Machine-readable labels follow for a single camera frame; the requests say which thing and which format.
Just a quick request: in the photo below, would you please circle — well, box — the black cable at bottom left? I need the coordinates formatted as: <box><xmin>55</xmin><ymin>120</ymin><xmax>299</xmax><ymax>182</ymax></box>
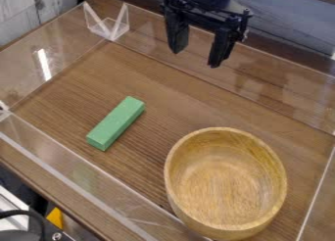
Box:
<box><xmin>0</xmin><ymin>209</ymin><xmax>46</xmax><ymax>241</ymax></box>

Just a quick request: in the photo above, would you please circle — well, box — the clear acrylic corner bracket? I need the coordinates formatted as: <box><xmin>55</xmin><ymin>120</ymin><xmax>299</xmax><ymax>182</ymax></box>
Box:
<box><xmin>83</xmin><ymin>3</ymin><xmax>130</xmax><ymax>41</ymax></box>

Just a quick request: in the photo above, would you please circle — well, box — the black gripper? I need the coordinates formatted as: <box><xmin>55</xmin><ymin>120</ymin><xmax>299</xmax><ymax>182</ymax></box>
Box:
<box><xmin>162</xmin><ymin>0</ymin><xmax>253</xmax><ymax>69</ymax></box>

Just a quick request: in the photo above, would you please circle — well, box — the brown wooden bowl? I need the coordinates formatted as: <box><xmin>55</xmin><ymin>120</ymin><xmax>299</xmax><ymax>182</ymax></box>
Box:
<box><xmin>165</xmin><ymin>127</ymin><xmax>289</xmax><ymax>241</ymax></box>

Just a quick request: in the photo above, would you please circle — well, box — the green rectangular block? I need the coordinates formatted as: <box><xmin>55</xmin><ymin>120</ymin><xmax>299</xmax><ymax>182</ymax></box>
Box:
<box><xmin>87</xmin><ymin>96</ymin><xmax>146</xmax><ymax>151</ymax></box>

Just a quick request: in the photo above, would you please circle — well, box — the black and yellow device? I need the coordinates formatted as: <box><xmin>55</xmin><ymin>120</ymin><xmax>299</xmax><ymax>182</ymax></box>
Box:
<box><xmin>0</xmin><ymin>169</ymin><xmax>82</xmax><ymax>241</ymax></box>

